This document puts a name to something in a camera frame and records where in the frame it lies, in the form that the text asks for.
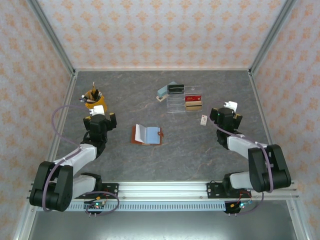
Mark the yellow black striped pencil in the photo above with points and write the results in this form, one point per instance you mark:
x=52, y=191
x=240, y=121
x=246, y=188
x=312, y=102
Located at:
x=93, y=86

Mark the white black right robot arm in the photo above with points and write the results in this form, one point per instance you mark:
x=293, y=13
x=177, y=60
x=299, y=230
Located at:
x=260, y=165

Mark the grey metal sheet panel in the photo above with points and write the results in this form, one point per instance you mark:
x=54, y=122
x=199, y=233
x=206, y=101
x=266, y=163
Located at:
x=162, y=227

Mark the brown leather card holder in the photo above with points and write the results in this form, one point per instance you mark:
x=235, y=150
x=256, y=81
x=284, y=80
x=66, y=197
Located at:
x=151, y=135

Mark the gold card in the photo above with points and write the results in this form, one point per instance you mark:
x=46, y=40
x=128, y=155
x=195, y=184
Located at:
x=193, y=106

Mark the small controller circuit board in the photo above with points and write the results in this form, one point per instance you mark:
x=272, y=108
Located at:
x=240, y=206
x=96, y=206

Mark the small white paper tag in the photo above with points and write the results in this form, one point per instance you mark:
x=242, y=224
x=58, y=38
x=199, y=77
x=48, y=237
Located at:
x=204, y=120

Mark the aluminium frame post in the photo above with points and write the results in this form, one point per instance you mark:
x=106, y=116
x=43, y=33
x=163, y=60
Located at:
x=53, y=37
x=271, y=37

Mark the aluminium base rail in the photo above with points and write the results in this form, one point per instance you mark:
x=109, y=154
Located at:
x=162, y=190

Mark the clear acrylic card organiser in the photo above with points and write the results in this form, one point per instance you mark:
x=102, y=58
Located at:
x=176, y=105

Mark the plain black pencil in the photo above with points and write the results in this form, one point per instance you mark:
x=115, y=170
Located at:
x=97, y=93

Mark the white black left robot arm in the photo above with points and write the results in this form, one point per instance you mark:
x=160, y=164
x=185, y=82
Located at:
x=82, y=155

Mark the yellow metal pencil bucket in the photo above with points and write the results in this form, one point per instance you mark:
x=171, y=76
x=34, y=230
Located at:
x=100, y=105

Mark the red card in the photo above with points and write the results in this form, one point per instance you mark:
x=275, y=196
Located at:
x=193, y=98

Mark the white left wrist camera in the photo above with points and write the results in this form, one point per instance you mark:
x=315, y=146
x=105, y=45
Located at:
x=98, y=110

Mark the light blue stapler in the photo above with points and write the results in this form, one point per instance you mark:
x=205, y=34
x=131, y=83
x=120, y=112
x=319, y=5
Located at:
x=163, y=91

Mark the aluminium table side rail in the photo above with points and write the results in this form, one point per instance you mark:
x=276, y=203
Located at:
x=255, y=87
x=69, y=92

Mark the black card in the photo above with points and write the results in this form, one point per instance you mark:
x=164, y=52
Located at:
x=176, y=87

